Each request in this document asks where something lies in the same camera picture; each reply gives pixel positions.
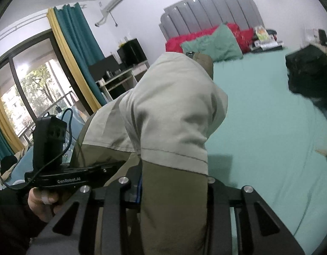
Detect olive green garment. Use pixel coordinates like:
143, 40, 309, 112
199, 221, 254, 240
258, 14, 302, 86
70, 52, 228, 254

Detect black clothes pile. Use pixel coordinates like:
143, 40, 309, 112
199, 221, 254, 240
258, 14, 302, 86
285, 45, 327, 119

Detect person's left hand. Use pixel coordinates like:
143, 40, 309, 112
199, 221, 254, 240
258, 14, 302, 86
27, 188, 64, 223

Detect left teal yellow curtain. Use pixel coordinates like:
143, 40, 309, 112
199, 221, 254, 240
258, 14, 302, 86
0, 94, 24, 161

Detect light blue patterned blanket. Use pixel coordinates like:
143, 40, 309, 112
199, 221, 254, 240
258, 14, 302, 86
6, 106, 88, 185

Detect glass balcony door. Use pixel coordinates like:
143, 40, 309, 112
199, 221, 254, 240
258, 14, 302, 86
0, 30, 91, 145

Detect teal bed sheet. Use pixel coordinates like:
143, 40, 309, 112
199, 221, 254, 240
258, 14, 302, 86
206, 51, 327, 254

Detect white desk shelf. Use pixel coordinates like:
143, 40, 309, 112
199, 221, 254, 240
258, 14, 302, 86
97, 61, 150, 102

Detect teal and yellow curtain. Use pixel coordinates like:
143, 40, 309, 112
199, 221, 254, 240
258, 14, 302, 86
46, 3, 107, 112

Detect black monitor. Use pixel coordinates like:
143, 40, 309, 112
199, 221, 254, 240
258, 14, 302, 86
117, 39, 147, 67

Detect green pillow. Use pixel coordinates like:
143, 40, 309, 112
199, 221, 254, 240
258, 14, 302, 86
180, 24, 243, 62

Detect items on nightstand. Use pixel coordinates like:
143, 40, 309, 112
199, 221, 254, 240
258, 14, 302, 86
250, 25, 284, 53

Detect red pillow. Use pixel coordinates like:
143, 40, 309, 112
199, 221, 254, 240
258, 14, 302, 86
165, 22, 255, 55

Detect grey padded headboard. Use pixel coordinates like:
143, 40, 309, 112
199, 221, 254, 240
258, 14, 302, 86
159, 0, 264, 40

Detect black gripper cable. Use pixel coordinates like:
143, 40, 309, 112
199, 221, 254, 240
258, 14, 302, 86
0, 107, 74, 191

